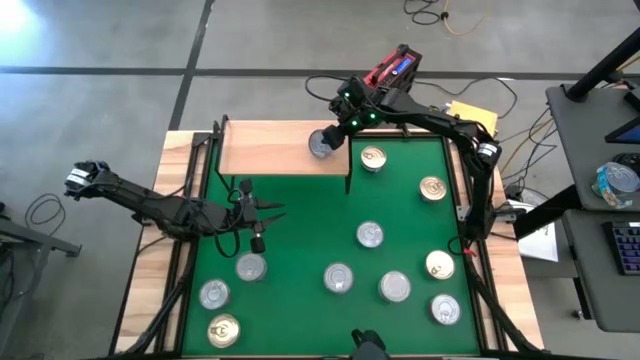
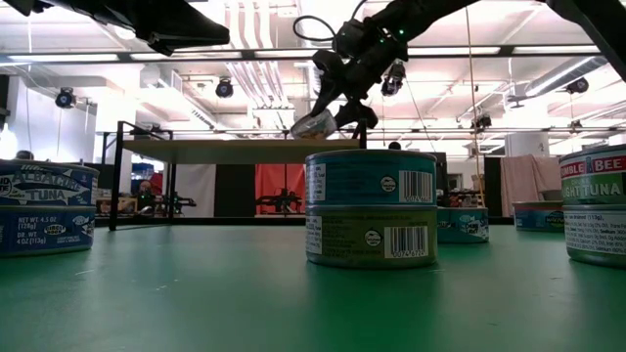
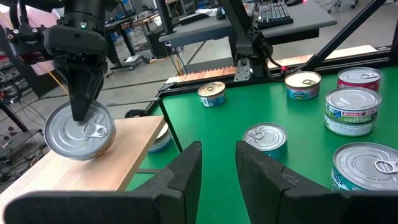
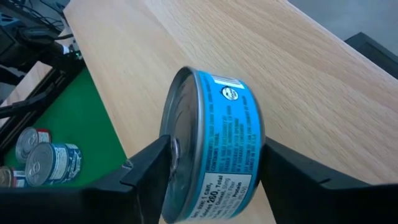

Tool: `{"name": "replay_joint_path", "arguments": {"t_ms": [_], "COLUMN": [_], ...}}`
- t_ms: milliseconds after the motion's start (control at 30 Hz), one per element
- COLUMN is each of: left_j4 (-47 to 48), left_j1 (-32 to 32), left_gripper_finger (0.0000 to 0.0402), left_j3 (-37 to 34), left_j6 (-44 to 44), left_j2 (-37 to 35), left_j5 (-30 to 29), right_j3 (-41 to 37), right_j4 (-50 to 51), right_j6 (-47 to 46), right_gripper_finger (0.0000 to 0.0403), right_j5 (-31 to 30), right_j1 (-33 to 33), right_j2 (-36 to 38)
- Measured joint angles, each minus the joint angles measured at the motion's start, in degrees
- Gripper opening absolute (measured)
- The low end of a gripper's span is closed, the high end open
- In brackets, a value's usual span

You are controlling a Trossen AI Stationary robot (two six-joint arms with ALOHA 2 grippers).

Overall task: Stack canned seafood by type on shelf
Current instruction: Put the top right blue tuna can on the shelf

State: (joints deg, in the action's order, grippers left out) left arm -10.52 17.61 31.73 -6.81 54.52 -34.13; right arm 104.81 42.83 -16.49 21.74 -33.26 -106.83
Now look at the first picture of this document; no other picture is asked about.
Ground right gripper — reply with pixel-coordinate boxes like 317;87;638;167
328;74;384;136

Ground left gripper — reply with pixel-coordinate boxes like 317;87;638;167
197;195;287;237

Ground silver can teal yellow label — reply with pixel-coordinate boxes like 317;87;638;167
308;128;335;160

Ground blue albacore tuna can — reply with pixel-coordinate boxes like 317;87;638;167
234;250;268;283

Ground silver can green label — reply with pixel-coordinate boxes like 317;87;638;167
322;261;355;295

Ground silver-lid seafood can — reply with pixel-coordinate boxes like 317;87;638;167
378;270;412;304
198;278;232;311
429;293;462;327

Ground gold-lid seafood can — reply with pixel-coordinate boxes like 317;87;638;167
359;144;389;173
418;174;449;203
206;313;242;350
424;249;457;281

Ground wooden shelf black legs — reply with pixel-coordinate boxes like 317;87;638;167
218;114;354;196

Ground red black power station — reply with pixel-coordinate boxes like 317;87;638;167
363;43;424;96

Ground yellow paper envelope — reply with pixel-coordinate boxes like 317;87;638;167
446;99;500;132

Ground green table mat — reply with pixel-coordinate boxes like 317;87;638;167
180;137;481;357

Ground grey desk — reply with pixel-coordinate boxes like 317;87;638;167
560;208;640;334
544;82;640;214

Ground grey metal stand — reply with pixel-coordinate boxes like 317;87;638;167
0;199;84;360

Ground white paper sheet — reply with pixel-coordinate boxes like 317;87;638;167
516;219;560;264

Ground black slanted pole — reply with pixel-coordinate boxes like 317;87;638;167
563;27;640;104

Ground black tablet screen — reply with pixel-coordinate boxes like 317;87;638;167
603;114;640;146

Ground black round device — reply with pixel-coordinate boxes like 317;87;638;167
612;151;640;171

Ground black keyboard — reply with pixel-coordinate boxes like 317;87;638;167
602;219;640;277

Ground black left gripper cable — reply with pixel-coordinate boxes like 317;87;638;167
213;177;255;260

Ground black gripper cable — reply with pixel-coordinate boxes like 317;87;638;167
304;73;352;105
213;177;255;260

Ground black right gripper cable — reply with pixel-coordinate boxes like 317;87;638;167
304;73;352;105

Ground black coiled floor cable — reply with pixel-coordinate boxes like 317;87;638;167
402;0;450;26

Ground yellow floor cable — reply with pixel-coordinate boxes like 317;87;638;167
441;0;494;37

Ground black power station cable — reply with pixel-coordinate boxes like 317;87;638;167
413;76;519;121

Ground black aluminium table frame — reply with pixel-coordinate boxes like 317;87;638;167
107;118;549;360

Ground black looped floor cable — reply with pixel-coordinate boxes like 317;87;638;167
23;192;68;237

